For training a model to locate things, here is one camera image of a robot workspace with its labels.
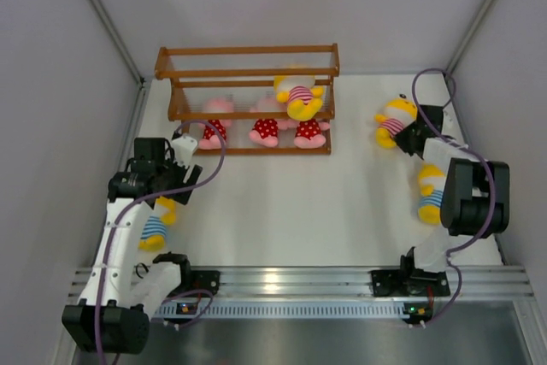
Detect brown wooden two-tier shelf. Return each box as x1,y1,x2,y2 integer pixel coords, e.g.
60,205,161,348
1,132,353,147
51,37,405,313
155,44,340,156

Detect yellow plush toy blue stripes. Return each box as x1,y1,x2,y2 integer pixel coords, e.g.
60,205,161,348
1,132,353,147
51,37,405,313
417,164,446,225

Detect aluminium mounting rail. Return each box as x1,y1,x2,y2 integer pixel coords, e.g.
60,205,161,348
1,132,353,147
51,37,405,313
68,265,533,297

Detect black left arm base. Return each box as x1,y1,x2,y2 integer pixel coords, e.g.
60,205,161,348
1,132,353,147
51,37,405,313
188,269,221,296

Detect pink plush toy polka dress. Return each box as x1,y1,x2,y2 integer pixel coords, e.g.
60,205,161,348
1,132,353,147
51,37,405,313
249,97,288,148

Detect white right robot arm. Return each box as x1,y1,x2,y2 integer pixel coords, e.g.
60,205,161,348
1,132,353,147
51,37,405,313
395,105,510,294

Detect pink plush toy on shelf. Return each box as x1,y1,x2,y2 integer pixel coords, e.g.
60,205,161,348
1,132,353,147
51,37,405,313
198,98,234,150

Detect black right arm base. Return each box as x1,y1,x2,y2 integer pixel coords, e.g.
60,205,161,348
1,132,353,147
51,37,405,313
371,269,450,297

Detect yellow plush toy on shelf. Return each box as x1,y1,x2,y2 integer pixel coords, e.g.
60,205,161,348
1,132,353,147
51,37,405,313
273,74,324,121

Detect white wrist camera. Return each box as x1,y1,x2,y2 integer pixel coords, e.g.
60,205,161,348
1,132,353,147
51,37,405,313
441,109,454,134
171,132,198,168

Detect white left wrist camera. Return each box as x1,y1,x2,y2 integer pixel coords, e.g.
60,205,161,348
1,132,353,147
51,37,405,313
171,132,198,168

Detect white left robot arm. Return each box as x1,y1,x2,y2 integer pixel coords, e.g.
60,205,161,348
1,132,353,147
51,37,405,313
62,134,202,355

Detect yellow plush toy pink stripes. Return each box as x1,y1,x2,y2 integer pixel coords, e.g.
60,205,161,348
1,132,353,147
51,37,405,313
374,94,418,149

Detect grey slotted cable duct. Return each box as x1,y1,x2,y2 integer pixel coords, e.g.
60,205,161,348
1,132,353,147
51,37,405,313
154,301,426,320

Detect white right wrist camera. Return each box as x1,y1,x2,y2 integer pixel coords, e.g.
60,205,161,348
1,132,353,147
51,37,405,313
441,109,454,134

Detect pink plush toy red dress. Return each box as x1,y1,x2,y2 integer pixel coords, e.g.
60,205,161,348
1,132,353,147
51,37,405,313
294,119,330,150

